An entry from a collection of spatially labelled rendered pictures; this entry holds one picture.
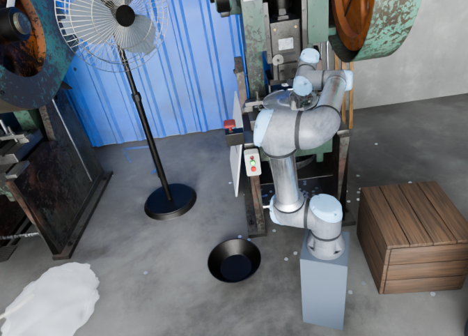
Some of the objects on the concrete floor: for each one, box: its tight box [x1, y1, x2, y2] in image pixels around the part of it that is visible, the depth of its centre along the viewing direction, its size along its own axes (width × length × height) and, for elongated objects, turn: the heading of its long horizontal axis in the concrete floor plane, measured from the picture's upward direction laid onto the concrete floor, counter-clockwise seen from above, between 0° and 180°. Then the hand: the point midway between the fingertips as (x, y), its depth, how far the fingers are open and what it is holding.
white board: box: [230, 91, 244, 197], centre depth 243 cm, size 14×50×59 cm, turn 17°
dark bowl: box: [208, 238, 261, 283], centre depth 186 cm, size 30×30×7 cm
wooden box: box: [357, 181, 468, 294], centre depth 167 cm, size 40×38×35 cm
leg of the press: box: [233, 56, 267, 238], centre depth 217 cm, size 92×12×90 cm, turn 14°
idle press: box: [0, 0, 114, 262], centre depth 220 cm, size 153×99×174 cm, turn 12°
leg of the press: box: [313, 45, 356, 227], centre depth 215 cm, size 92×12×90 cm, turn 14°
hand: (294, 109), depth 163 cm, fingers closed
